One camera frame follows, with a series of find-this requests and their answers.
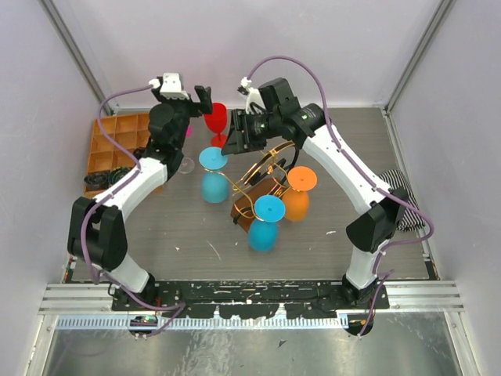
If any light blue wine glass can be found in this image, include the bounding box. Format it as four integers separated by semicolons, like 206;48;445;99
199;146;229;204

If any wooden compartment tray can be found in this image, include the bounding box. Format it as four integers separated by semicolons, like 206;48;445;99
84;113;150;197

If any red plastic wine glass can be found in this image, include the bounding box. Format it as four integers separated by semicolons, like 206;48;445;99
204;103;228;148

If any coiled dark cord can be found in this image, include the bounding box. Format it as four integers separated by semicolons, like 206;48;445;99
107;166;130;185

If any clear champagne glass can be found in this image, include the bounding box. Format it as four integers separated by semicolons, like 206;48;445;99
178;157;195;175

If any dark cord bundle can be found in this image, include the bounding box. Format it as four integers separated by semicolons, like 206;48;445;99
84;171;110;193

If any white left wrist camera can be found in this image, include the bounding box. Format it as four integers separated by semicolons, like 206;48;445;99
149;73;189;102

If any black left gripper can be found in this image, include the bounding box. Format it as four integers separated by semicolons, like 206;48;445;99
153;86;214;150

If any orange plastic wine glass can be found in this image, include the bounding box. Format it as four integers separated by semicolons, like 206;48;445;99
282;166;318;222

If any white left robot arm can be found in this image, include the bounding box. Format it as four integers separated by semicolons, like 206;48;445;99
67;78;213;310

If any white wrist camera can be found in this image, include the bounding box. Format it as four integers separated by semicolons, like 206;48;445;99
149;73;189;102
237;77;263;114

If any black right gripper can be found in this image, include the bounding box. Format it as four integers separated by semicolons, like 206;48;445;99
220;109;279;157

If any striped black white cloth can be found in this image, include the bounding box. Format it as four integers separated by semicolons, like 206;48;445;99
377;168;426;234

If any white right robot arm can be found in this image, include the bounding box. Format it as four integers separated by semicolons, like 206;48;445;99
222;78;409;309

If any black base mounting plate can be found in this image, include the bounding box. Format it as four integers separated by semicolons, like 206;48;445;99
108;278;391;320

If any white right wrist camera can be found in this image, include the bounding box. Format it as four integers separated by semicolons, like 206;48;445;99
237;77;263;114

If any gold wire wine glass rack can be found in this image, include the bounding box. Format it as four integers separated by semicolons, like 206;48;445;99
230;141;300;233

